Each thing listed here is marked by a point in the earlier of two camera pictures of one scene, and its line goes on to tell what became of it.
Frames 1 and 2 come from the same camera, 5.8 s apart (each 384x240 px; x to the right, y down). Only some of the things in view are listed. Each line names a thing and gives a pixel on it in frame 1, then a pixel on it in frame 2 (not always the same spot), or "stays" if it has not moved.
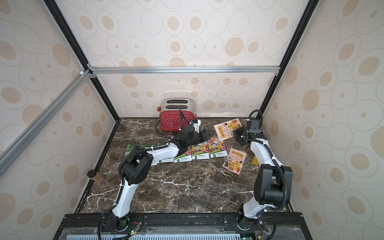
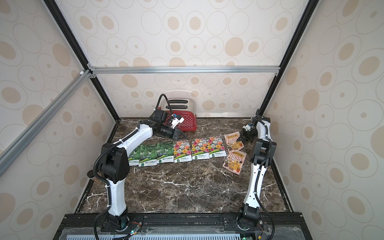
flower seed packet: [200, 151] stays
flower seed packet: [217, 147] stays
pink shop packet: [234, 161] stays
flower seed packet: [187, 156] stays
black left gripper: [206, 137] to [176, 134]
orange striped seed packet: [225, 129] to [231, 138]
